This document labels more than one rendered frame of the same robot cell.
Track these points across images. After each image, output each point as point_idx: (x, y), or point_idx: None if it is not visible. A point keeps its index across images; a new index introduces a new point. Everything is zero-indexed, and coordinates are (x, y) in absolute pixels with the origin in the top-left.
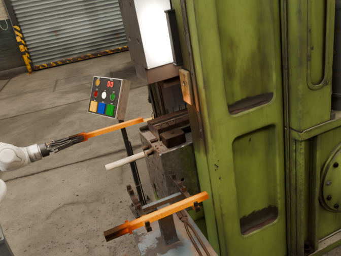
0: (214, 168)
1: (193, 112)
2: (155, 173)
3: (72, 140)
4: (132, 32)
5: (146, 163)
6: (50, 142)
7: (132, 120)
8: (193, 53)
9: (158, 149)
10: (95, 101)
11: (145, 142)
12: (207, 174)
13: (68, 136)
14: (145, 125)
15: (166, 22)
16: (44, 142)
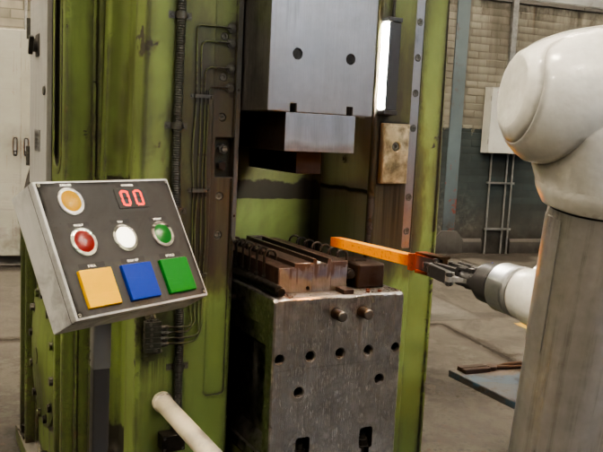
0: (431, 289)
1: (394, 201)
2: (338, 382)
3: (448, 263)
4: (326, 41)
5: (278, 394)
6: (472, 268)
7: (345, 239)
8: (423, 91)
9: (381, 291)
10: (103, 267)
11: (321, 308)
12: (404, 318)
13: (431, 263)
14: (272, 282)
15: (390, 37)
16: (489, 262)
